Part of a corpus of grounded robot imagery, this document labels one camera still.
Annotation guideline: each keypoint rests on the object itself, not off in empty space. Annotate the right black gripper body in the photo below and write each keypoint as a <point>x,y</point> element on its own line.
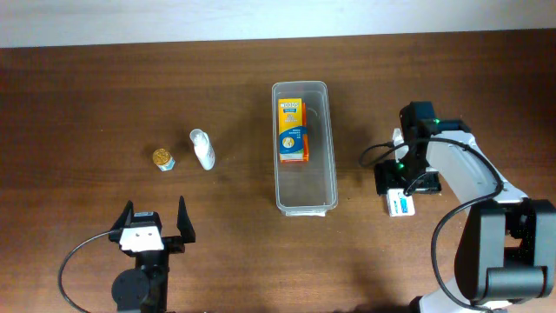
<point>403,174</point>

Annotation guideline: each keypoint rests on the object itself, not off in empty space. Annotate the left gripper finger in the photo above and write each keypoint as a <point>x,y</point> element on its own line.
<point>125,217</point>
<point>184,224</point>

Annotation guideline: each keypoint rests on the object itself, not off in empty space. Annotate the white Panadol box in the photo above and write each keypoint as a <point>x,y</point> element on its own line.
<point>398,204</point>

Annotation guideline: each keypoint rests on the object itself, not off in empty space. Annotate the orange medicine box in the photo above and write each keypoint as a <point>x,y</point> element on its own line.
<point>306,139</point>

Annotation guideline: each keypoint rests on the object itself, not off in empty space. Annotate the yellow blue medicine box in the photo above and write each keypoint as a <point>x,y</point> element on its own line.
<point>291,128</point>

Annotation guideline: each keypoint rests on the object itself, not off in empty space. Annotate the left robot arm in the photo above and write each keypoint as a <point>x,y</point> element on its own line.
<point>144,288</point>

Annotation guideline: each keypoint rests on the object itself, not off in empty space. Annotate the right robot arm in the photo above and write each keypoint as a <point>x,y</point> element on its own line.
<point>506,254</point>

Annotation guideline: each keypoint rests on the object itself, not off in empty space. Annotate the clear plastic container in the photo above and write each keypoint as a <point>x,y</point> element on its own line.
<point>305,175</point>

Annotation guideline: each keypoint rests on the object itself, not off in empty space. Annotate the small gold-lidded balm jar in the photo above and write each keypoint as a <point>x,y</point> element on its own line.
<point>163,159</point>

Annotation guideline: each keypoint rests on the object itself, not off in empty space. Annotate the white spray bottle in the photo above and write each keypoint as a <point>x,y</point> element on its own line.
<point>203,148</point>

